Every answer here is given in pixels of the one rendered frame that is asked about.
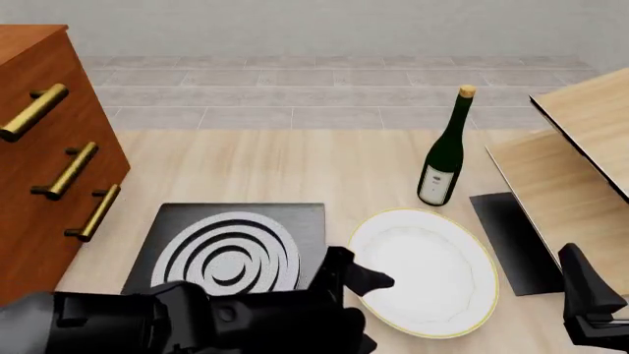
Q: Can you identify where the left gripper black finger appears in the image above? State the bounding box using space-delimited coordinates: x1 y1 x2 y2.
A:
345 263 396 298

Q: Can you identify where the dark green wine bottle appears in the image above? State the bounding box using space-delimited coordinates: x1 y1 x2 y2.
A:
416 84 479 207

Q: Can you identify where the white plate with yellow rim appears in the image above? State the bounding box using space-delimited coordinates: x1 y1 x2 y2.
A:
347 206 501 340

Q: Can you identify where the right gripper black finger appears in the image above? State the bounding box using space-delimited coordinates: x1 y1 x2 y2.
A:
557 242 629 323

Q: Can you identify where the flat black stove plate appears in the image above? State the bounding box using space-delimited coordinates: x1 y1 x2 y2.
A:
120 201 328 297

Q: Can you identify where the black flat base panel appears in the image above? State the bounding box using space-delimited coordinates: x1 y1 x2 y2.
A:
469 191 566 298

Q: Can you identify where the wooden cabinet with drawers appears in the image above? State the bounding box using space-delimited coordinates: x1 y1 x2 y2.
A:
0 24 132 307

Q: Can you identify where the brass cabinet handle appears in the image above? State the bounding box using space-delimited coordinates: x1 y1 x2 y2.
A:
64 183 122 244
29 141 100 203
0 83 70 145

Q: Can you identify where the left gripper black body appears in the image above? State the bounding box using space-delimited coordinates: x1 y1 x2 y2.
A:
305 245 359 308

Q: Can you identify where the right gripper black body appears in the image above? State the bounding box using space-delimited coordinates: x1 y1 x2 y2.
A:
562 311 629 350

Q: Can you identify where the pale wooden rack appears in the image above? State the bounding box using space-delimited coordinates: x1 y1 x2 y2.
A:
485 68 629 297

